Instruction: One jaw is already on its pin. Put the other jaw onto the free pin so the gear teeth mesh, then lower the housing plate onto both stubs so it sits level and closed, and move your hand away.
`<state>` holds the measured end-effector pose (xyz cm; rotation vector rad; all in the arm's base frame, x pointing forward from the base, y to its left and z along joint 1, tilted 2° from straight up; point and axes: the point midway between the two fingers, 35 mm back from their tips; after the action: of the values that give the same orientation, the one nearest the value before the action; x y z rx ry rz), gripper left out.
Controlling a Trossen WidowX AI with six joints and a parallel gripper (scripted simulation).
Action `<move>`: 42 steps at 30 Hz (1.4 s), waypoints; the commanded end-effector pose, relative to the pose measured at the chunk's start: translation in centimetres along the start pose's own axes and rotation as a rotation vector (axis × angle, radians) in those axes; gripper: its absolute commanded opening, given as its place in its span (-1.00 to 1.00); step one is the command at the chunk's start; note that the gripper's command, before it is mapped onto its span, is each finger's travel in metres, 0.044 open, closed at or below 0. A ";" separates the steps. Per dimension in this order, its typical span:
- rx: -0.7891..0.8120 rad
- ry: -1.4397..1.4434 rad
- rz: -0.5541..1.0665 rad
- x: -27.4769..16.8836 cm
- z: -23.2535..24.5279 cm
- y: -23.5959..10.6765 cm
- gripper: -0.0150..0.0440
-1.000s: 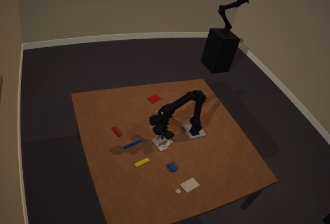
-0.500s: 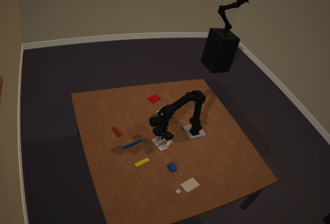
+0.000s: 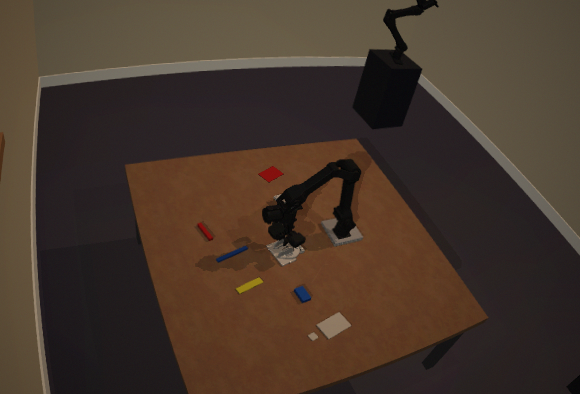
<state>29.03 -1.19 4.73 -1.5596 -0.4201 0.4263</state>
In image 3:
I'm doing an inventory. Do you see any blue bar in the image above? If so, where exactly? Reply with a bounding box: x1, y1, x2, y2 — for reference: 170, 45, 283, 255
216, 246, 248, 262

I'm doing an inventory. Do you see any yellow flat bar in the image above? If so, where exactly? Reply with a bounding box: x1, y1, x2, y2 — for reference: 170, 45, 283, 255
235, 277, 264, 294

